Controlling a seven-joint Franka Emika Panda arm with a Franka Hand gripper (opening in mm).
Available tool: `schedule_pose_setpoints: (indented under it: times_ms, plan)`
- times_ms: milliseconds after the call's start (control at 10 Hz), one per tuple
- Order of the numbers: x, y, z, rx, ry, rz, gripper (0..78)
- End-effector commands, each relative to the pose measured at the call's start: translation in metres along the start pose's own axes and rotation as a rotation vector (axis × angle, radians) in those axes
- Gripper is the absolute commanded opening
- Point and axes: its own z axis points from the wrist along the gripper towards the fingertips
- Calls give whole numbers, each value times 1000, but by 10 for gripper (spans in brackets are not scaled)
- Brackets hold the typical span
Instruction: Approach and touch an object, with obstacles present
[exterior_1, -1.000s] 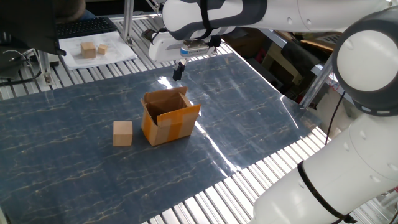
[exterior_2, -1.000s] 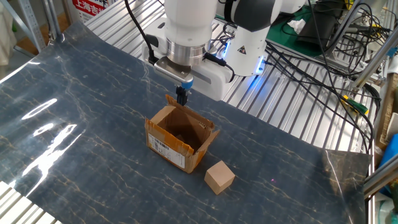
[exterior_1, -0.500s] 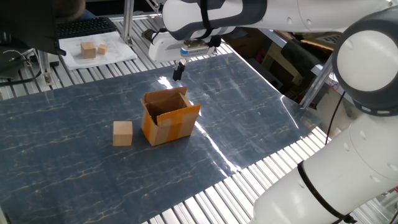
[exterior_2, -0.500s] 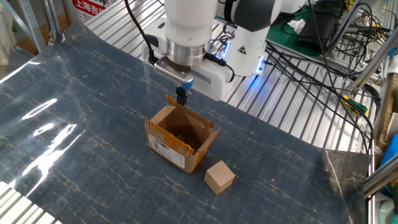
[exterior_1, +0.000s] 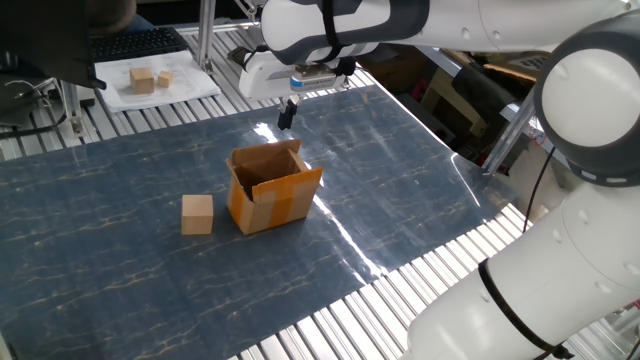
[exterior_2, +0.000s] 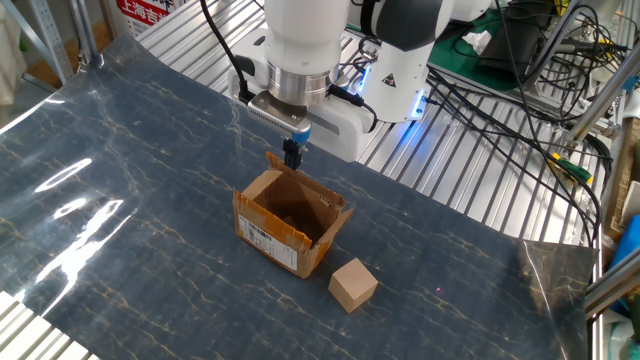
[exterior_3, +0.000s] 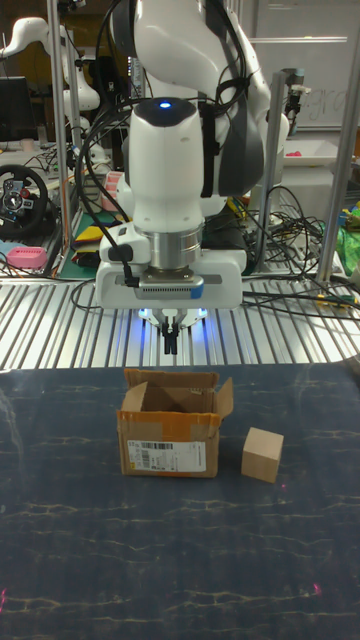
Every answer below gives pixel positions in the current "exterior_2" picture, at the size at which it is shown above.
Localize silver aluminium frame beam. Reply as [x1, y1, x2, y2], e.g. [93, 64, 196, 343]
[583, 248, 640, 320]

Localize green yellow handled tool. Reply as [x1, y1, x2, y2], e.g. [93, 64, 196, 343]
[547, 152, 595, 186]

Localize grey slanted metal post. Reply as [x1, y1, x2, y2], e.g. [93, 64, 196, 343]
[522, 0, 585, 89]

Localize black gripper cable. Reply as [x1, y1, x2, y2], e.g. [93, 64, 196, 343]
[327, 84, 379, 134]

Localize brown cardboard sheet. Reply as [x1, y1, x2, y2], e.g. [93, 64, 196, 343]
[603, 117, 640, 242]

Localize silver depth camera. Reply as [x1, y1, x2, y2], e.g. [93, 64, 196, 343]
[246, 89, 312, 147]

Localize perforated grey metal upright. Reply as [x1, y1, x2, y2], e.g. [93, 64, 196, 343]
[27, 0, 76, 85]

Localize long black cable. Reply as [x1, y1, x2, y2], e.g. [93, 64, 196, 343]
[427, 64, 602, 249]

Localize tan wooden cube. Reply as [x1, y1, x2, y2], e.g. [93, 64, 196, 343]
[328, 257, 380, 315]

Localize dark marble pattern sheet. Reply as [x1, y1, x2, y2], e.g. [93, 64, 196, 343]
[0, 33, 599, 360]

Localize small white box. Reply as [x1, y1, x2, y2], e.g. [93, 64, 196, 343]
[619, 180, 640, 229]

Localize crumpled white paper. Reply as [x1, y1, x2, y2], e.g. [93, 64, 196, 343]
[460, 29, 494, 56]

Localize black pouch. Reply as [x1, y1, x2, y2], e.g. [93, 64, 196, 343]
[474, 3, 547, 84]

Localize open brown cardboard box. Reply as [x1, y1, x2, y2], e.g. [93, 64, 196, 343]
[232, 151, 355, 280]

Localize grey metal pole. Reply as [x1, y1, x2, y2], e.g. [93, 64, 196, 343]
[67, 0, 105, 70]

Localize blue plastic object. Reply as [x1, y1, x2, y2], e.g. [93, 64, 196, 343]
[607, 214, 640, 319]

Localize silver aluminium frame post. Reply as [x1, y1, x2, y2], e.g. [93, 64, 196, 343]
[566, 62, 640, 146]

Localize red and white sign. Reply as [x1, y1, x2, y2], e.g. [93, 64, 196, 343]
[115, 0, 177, 37]

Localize black camera cable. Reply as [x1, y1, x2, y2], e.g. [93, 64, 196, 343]
[198, 0, 257, 105]

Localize green mat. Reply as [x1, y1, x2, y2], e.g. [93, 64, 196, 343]
[427, 9, 531, 93]

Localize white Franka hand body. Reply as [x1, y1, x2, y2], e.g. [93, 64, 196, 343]
[228, 28, 377, 164]

